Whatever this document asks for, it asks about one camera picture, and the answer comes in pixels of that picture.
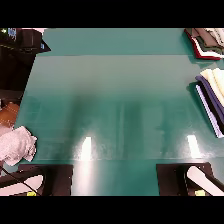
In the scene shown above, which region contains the lavender garment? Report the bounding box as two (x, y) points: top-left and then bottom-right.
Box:
(195, 84), (224, 139)

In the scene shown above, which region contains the purple garment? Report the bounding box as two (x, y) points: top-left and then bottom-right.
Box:
(195, 75), (224, 116)

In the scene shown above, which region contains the white garment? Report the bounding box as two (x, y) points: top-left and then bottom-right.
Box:
(0, 125), (38, 167)

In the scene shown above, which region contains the black garment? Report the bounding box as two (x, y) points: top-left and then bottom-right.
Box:
(199, 83), (224, 133)

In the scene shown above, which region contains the brown garment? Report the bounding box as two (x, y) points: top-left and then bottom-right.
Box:
(0, 102), (21, 129)

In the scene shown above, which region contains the red garment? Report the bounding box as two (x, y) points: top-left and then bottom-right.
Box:
(183, 28), (223, 62)

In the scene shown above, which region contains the cream garment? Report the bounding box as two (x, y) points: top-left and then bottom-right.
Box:
(199, 67), (224, 98)

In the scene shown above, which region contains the olive green garment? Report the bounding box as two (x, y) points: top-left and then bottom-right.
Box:
(188, 28), (224, 56)

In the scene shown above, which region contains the taupe garment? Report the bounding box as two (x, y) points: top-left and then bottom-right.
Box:
(194, 28), (220, 48)

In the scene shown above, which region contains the pale beige garment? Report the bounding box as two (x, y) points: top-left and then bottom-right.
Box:
(205, 28), (224, 47)

